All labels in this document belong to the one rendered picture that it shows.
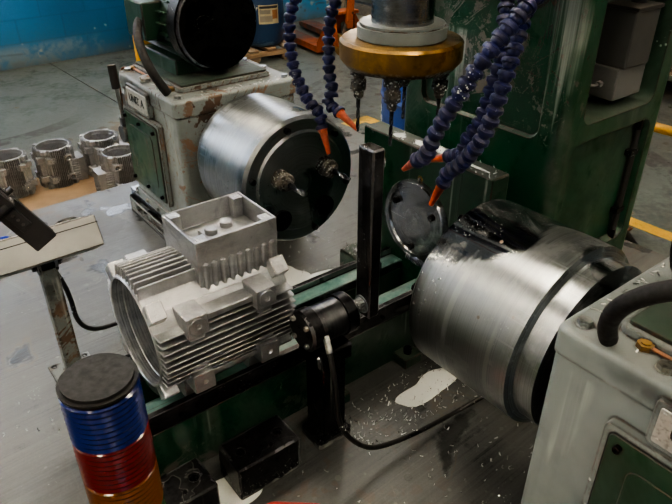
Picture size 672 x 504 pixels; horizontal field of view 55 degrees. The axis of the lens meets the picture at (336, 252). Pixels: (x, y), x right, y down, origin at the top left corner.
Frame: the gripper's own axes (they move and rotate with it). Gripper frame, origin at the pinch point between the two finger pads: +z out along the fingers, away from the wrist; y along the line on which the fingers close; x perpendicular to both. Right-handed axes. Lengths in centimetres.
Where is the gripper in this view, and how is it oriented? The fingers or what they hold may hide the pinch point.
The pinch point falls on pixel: (24, 223)
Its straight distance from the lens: 85.5
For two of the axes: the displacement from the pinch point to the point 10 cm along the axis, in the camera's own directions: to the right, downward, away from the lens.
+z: 4.0, 5.8, 7.1
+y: -6.0, -4.2, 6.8
